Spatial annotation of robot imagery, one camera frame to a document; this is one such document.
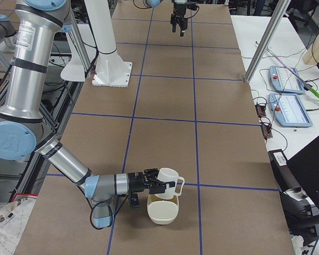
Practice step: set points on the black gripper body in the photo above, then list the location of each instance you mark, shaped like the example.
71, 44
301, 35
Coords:
178, 9
136, 182

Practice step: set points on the white cup with handle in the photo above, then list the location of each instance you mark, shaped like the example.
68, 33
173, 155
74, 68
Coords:
170, 178

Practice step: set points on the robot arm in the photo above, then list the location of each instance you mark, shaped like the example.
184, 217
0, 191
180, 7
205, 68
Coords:
22, 130
154, 3

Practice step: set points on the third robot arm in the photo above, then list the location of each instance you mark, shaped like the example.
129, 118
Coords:
7, 33

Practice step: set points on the cream plastic bin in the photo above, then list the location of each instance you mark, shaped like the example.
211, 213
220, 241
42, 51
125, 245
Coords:
161, 211

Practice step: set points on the far blue teach pendant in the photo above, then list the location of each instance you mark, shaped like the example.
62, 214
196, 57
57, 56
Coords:
282, 80

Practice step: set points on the blue teach pendant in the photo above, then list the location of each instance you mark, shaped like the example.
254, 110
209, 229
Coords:
288, 110
282, 80

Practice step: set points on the near blue teach pendant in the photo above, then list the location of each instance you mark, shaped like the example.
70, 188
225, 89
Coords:
288, 110

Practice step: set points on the crumpled white plastic sheet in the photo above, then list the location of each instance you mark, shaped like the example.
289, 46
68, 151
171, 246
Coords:
13, 220

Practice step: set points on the black label printer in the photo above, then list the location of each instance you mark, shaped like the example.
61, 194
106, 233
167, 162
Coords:
302, 215

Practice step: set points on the black laptop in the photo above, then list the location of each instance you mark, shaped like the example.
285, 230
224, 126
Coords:
304, 166

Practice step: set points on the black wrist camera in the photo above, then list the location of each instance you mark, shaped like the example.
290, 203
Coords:
134, 201

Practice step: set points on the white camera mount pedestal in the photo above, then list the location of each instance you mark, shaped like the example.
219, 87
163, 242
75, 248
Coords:
111, 70

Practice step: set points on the aluminium frame post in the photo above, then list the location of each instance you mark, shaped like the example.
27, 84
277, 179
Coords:
266, 38

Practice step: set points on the green handled reacher grabber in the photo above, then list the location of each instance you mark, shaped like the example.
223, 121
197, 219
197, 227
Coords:
305, 84

